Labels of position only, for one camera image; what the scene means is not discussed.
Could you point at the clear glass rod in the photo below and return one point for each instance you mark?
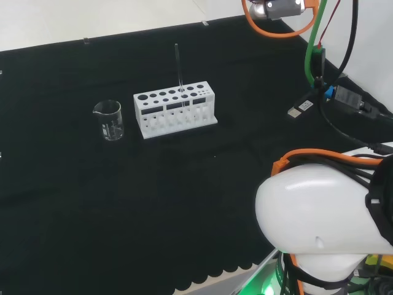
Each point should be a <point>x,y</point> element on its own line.
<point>178,69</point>

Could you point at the white test tube rack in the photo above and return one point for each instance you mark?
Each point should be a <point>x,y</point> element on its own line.
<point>172,122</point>

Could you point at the black bench cloth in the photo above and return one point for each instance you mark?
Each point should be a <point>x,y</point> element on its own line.
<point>172,196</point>

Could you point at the clear glass beaker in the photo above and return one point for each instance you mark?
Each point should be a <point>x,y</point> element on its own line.
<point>110,123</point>

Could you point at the silver USB plug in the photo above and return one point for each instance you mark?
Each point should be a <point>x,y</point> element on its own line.
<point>299,108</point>

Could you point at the blue connector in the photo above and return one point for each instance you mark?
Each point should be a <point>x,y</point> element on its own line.
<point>329,92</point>

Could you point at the grey adapter box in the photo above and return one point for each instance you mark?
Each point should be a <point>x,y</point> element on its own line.
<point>347,98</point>

